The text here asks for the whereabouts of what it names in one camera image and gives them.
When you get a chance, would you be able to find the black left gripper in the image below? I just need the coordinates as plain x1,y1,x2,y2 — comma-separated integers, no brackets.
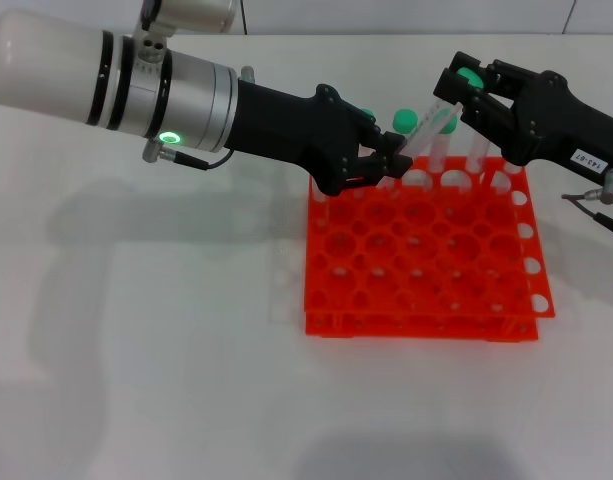
225,79,414,198

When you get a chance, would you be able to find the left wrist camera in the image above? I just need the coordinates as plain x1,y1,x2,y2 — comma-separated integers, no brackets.
133,0,240,76

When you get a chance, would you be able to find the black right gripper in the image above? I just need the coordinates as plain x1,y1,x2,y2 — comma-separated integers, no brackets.
433,49,613,174

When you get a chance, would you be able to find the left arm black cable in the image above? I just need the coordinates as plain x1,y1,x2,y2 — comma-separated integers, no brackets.
141,140,237,172

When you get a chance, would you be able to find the right arm cable with connector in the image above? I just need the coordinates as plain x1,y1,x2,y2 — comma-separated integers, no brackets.
560,167,613,236

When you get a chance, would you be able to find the orange plastic test tube rack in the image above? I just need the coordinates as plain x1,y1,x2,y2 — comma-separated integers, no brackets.
303,154,557,344

